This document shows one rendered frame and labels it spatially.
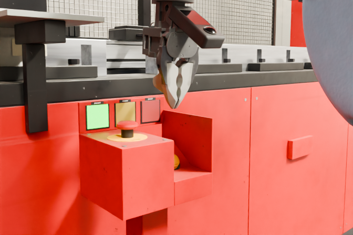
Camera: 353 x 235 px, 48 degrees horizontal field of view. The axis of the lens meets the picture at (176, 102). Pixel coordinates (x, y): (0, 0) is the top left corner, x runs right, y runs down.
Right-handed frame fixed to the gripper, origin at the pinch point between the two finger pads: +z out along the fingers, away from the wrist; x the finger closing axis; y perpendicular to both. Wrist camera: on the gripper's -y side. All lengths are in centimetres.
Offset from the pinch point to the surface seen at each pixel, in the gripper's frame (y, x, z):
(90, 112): 9.9, 12.9, 2.7
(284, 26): 228, -338, -25
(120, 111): 9.8, 6.3, 3.2
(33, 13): 9.8, 23.5, -14.9
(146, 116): 9.7, 0.0, 4.6
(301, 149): 24, -81, 28
